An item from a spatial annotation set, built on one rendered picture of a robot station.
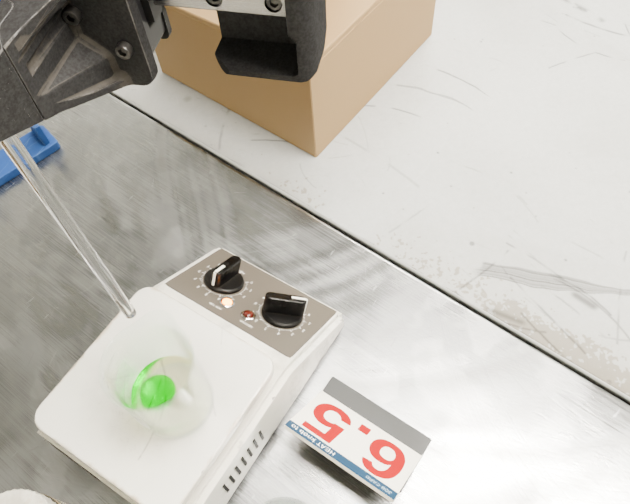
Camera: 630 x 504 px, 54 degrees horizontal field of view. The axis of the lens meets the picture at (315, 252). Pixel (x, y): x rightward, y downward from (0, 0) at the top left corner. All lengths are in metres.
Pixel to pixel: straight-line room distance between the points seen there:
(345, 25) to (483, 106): 0.19
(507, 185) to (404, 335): 0.19
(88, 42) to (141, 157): 0.43
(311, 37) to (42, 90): 0.09
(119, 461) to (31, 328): 0.20
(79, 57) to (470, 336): 0.39
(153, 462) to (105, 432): 0.04
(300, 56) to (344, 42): 0.36
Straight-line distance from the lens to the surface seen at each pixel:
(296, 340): 0.46
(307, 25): 0.21
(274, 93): 0.60
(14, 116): 0.21
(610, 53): 0.77
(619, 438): 0.54
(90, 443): 0.44
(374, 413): 0.50
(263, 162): 0.63
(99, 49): 0.23
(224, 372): 0.43
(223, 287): 0.49
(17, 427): 0.56
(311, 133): 0.60
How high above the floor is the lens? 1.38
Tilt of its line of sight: 59 degrees down
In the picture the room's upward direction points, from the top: 6 degrees counter-clockwise
